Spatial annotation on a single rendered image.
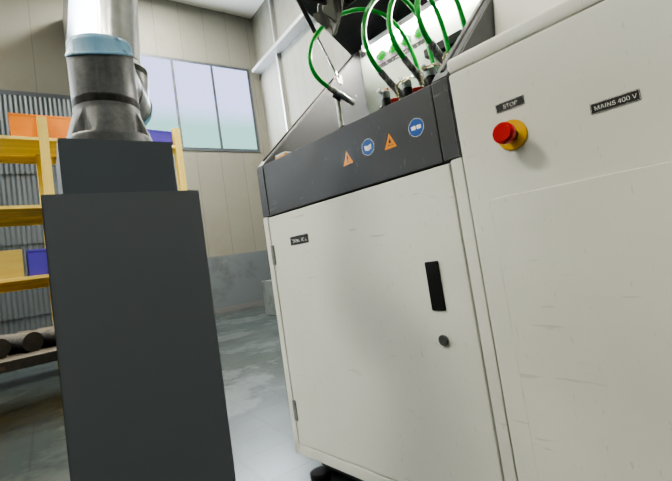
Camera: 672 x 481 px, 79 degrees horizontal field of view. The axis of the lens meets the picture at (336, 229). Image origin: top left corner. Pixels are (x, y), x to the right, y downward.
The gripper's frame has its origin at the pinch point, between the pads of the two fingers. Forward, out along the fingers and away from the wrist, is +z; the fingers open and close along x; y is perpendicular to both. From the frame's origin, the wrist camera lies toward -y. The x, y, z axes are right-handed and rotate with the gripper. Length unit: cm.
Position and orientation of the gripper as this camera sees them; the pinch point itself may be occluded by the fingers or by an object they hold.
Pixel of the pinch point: (335, 31)
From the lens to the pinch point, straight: 121.1
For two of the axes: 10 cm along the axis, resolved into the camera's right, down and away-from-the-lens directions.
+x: 6.7, -1.5, -7.3
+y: -7.3, 0.7, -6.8
